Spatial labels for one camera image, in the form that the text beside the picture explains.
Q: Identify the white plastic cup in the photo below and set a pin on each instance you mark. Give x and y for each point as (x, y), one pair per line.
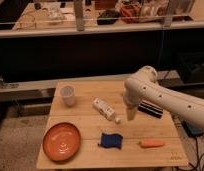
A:
(68, 95)

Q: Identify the orange plate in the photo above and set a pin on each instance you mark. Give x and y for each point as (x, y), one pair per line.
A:
(61, 142)

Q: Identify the black power adapter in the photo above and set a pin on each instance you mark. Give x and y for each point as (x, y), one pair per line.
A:
(191, 130)

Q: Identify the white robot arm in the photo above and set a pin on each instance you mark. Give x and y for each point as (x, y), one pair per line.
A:
(143, 85)

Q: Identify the blue cloth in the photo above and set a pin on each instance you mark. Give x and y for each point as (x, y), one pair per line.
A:
(111, 140)

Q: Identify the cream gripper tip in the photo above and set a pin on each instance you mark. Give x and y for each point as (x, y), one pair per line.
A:
(131, 112)

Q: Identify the wooden background workbench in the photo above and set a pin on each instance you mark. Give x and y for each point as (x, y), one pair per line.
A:
(32, 18)

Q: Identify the white bottle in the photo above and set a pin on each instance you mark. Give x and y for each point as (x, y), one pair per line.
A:
(105, 110)

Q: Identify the black bag on bench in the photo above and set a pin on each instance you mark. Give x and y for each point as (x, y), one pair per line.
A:
(108, 17)

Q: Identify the orange carrot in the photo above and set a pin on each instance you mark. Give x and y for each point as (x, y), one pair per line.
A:
(151, 143)

